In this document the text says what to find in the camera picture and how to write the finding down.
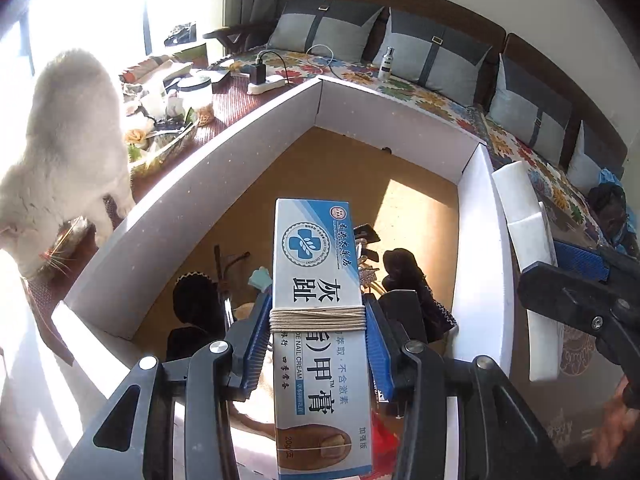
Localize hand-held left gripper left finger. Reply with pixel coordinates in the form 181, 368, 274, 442
70, 292, 273, 480

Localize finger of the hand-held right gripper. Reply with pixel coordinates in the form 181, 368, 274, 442
517, 261, 637, 342
552, 240, 640, 287

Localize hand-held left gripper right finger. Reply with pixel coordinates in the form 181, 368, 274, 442
362, 290, 571, 480

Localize long white box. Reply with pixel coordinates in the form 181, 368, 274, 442
491, 162, 560, 382

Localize blue white medicine box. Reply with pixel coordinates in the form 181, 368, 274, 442
272, 197, 375, 476

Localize person's right hand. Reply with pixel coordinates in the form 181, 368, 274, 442
590, 382, 640, 468

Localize brown bag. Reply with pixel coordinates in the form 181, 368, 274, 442
587, 182, 628, 246

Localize purple teal plastic toy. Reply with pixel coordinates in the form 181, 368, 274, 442
249, 266, 275, 292

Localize small black knitted piece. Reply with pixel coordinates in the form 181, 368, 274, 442
167, 271, 233, 361

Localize blue cloth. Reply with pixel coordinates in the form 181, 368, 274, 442
597, 167, 640, 256

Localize red snack packet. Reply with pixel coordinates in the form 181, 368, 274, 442
372, 410, 406, 480

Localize floral sofa cover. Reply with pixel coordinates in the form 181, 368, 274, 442
215, 47, 616, 241

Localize clear jar white lid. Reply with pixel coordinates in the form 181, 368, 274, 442
177, 76, 216, 126

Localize white power strip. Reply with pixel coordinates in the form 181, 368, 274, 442
247, 76, 296, 96

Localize white bottle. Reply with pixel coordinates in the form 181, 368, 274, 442
377, 46, 396, 81

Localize white cat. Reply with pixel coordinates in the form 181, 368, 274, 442
0, 47, 138, 281

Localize brown sofa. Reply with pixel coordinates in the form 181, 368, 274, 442
202, 0, 631, 241

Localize dark frame eyeglasses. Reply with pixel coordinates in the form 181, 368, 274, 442
214, 245, 251, 301

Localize grey two-tone strap cushion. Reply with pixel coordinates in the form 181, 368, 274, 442
487, 52, 573, 161
267, 0, 386, 63
565, 120, 626, 196
370, 7, 493, 108

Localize black cable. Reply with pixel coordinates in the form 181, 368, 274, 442
255, 50, 290, 81

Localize white cable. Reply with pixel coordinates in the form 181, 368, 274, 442
270, 44, 351, 81

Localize black wire basket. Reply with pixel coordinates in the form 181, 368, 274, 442
165, 22, 198, 48

